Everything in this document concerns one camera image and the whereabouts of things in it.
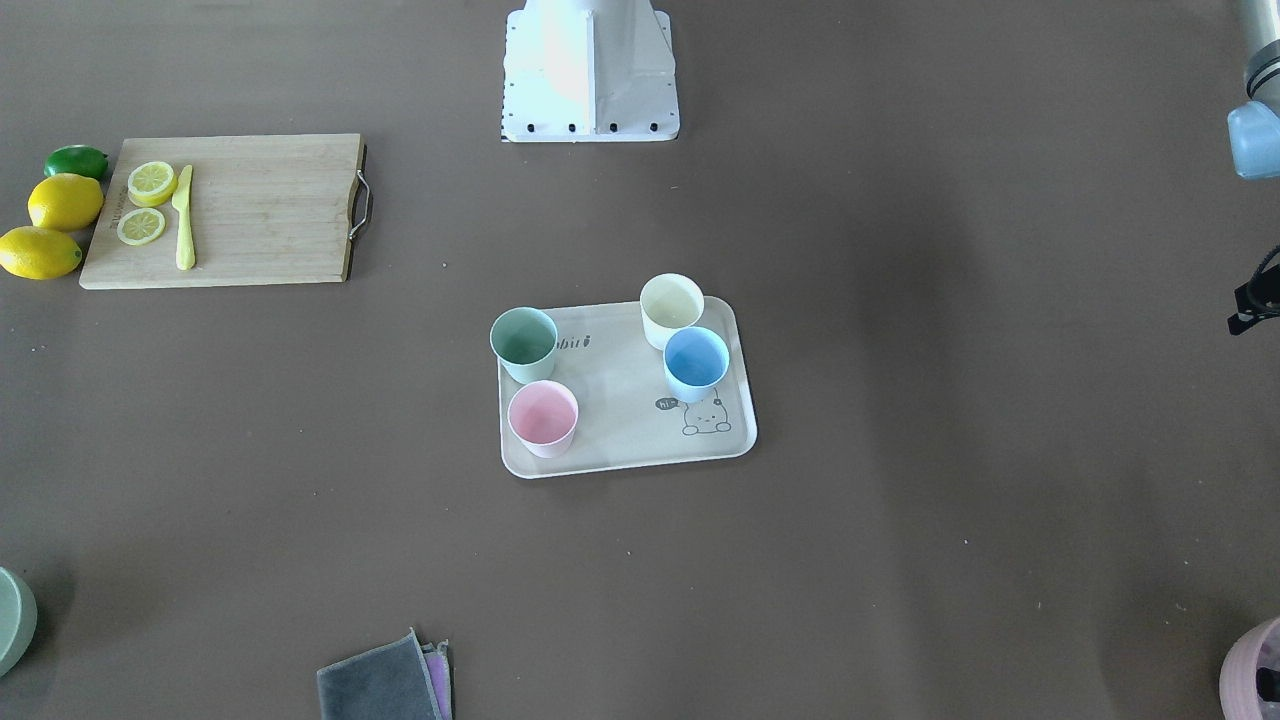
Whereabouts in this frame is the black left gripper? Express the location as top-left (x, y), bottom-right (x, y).
top-left (1228, 245), bottom-right (1280, 336)

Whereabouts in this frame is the blue plastic cup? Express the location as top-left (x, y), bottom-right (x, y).
top-left (663, 325), bottom-right (730, 404)

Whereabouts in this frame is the cream white plastic cup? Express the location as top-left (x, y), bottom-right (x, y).
top-left (640, 273), bottom-right (705, 351)

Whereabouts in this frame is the pink plastic cup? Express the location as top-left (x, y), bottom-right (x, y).
top-left (507, 380), bottom-right (580, 459)

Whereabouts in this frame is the green plastic cup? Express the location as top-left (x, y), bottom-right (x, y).
top-left (489, 307), bottom-right (559, 386)

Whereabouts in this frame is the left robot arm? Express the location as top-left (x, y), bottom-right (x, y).
top-left (1228, 1), bottom-right (1279, 336)

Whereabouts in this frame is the cream rabbit print tray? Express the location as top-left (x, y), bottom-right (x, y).
top-left (497, 296), bottom-right (758, 479)

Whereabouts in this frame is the pink ribbed bowl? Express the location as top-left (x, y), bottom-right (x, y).
top-left (1219, 618), bottom-right (1279, 719)

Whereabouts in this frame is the purple folded cloth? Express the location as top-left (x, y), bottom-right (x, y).
top-left (421, 639), bottom-right (454, 720)

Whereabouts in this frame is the grey folded cloth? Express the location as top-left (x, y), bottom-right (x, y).
top-left (316, 632), bottom-right (435, 719)

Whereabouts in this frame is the bamboo cutting board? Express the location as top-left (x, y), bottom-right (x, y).
top-left (79, 133), bottom-right (371, 290)

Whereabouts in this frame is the yellow plastic knife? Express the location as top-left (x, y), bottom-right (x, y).
top-left (170, 165), bottom-right (196, 272)

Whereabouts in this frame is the upper lemon slice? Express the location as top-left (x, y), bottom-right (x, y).
top-left (125, 161), bottom-right (179, 208)

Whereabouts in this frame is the lemon slice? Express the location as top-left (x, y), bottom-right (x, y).
top-left (115, 208), bottom-right (166, 246)
top-left (125, 161), bottom-right (179, 208)

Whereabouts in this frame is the lower lemon slice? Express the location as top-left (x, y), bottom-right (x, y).
top-left (115, 208), bottom-right (166, 246)

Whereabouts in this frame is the green lime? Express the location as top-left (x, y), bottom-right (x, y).
top-left (44, 145), bottom-right (109, 181)

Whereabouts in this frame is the whole lemon near board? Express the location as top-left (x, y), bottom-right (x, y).
top-left (1, 225), bottom-right (83, 281)

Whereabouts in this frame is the green plastic bowl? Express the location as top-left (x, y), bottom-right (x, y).
top-left (0, 568), bottom-right (38, 676)

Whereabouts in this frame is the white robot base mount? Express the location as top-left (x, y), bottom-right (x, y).
top-left (500, 1), bottom-right (681, 143)

